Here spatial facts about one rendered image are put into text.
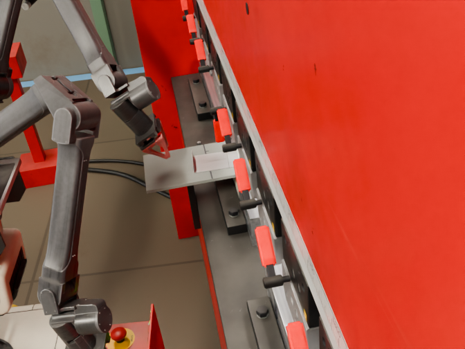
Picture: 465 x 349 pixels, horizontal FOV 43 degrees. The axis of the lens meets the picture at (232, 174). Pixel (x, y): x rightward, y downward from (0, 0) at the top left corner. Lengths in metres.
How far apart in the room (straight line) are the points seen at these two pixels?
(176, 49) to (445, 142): 2.13
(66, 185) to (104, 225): 1.94
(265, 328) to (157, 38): 1.41
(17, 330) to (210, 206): 1.00
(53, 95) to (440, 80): 0.95
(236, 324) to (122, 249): 1.66
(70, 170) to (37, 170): 2.33
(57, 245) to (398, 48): 1.00
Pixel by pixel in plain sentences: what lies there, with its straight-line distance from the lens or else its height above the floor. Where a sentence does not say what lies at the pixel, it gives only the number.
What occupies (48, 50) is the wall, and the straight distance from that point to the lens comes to 4.83.
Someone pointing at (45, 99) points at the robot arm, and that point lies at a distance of 1.21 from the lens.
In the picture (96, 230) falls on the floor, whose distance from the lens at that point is 3.13.
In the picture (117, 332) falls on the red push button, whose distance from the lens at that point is 1.51.
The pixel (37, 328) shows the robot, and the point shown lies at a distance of 2.35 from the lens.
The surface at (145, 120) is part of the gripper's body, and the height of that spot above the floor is 1.18.
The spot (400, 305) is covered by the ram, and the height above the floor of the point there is 1.59.
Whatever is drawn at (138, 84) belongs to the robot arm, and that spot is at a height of 1.28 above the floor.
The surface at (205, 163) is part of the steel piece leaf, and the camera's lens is 1.65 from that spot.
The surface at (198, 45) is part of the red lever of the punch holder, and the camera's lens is 1.61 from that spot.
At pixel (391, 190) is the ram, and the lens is 0.42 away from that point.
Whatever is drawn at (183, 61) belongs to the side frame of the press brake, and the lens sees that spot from 2.44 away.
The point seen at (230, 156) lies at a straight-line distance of 1.67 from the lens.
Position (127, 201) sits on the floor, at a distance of 3.27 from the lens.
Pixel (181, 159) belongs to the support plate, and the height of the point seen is 1.00.
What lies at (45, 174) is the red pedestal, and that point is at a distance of 3.55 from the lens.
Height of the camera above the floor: 1.92
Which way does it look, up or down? 35 degrees down
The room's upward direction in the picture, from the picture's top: 7 degrees counter-clockwise
